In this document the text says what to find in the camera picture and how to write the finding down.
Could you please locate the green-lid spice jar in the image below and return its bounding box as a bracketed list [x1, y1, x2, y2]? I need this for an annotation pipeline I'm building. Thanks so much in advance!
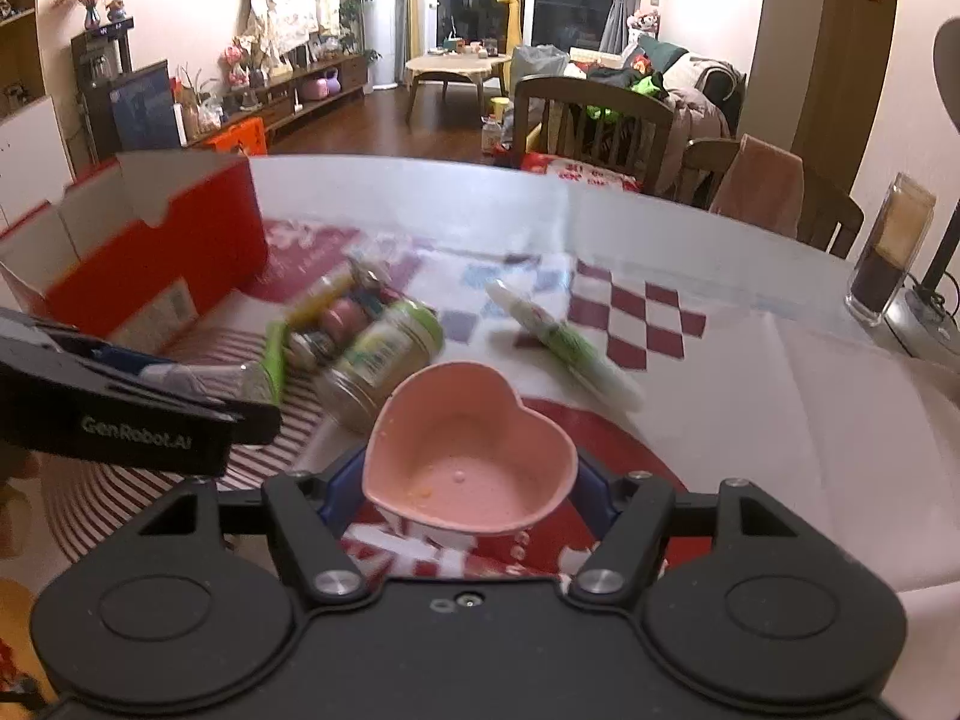
[314, 299, 444, 434]

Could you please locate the pink heart-shaped bowl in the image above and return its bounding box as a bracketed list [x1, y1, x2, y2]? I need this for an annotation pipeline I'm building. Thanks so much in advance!
[361, 361, 578, 536]

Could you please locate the white green glue tube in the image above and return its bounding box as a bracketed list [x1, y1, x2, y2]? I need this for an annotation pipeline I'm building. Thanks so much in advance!
[487, 280, 643, 413]

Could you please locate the yellow correction tape dispenser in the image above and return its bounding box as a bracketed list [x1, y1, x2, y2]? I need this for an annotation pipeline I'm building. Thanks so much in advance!
[285, 263, 355, 332]

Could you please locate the pink figurine toy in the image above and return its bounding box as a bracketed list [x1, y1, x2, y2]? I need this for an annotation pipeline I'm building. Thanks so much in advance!
[319, 289, 395, 358]

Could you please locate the red white cardboard box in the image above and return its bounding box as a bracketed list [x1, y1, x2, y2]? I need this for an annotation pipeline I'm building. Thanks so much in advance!
[2, 149, 268, 353]

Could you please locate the orange gift box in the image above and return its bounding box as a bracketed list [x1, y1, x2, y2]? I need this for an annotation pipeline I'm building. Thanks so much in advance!
[197, 117, 268, 156]

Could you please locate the wooden TV console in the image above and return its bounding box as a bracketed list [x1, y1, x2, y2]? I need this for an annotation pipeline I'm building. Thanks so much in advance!
[223, 54, 368, 137]

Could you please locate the dark blue appliance cabinet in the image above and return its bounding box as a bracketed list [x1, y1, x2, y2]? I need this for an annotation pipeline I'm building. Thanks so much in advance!
[109, 60, 181, 151]

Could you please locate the red patterned seat cushion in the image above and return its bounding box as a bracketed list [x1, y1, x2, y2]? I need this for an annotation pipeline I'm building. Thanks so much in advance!
[521, 153, 643, 193]

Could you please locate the round wooden coffee table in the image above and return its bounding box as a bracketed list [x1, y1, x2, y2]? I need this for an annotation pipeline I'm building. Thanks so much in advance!
[405, 52, 509, 124]

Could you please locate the pink cloth on chair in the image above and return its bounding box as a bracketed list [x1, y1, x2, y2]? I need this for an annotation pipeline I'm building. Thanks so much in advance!
[709, 135, 805, 239]

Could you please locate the wooden chair with pink cloth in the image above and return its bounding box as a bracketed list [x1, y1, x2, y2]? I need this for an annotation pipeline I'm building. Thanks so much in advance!
[674, 135, 864, 259]

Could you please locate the wooden chair with cushion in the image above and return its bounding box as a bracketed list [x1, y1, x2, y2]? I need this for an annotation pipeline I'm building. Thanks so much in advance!
[509, 75, 674, 193]

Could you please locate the glass jar with dark contents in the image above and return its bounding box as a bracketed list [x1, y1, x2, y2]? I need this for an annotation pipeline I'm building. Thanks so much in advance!
[844, 172, 935, 327]

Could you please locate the sofa with clothes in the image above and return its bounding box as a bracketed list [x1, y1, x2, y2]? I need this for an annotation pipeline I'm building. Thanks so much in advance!
[569, 32, 749, 166]

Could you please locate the yellow giraffe toy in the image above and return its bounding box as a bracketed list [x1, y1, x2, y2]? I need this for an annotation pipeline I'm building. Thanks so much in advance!
[496, 0, 523, 94]

